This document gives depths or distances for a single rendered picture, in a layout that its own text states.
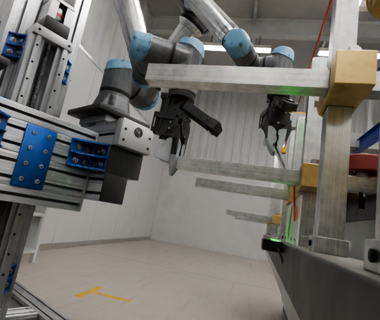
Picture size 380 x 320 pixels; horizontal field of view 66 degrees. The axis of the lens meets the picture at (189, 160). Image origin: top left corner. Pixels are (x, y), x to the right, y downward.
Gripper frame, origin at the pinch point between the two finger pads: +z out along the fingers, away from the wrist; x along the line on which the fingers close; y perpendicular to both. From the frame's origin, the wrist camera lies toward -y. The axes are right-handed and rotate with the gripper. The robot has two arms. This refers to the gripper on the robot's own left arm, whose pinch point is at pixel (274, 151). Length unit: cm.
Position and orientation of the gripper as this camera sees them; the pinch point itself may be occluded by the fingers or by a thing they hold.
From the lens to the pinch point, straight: 93.6
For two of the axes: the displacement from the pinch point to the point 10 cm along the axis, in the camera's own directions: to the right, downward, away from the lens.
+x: -9.8, -1.9, -0.9
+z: -1.7, 9.7, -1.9
